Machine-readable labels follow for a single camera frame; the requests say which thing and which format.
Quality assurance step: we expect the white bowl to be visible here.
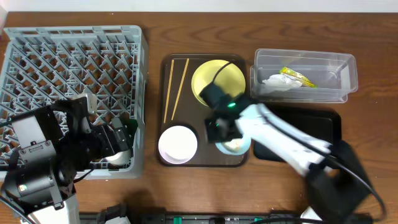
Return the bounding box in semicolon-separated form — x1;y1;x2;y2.
158;126;198;164

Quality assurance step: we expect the white paper cup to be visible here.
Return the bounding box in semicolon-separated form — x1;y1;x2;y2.
106;150;132;166

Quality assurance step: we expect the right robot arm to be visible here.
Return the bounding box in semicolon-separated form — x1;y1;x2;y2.
200;83;373;223

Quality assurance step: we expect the clear plastic bin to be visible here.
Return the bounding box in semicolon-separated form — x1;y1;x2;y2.
253;49;358;93

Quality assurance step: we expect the dark brown serving tray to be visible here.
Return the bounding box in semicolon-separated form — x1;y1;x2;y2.
159;54;248;168

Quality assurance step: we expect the grey dishwasher rack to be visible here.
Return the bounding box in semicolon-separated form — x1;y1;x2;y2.
1;25;149;180

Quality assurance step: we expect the black waste tray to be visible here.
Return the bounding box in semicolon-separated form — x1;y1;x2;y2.
253;103;343;170

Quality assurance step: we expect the wooden chopstick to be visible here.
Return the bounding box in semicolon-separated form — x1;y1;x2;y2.
171;58;190;120
164;59;174;124

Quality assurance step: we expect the light blue bowl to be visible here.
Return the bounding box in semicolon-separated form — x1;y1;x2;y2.
215;137;251;156

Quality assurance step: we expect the green snack wrapper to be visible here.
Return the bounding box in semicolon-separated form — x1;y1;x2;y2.
279;67;318;88

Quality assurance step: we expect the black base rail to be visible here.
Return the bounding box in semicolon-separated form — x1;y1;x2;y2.
80;204;327;224

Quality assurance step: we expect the yellow plate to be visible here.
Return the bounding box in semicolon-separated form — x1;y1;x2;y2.
192;60;246;106

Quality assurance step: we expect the white tissue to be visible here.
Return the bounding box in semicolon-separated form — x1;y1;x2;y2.
262;73;302;92

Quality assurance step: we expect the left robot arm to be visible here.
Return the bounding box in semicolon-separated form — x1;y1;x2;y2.
1;96;138;223

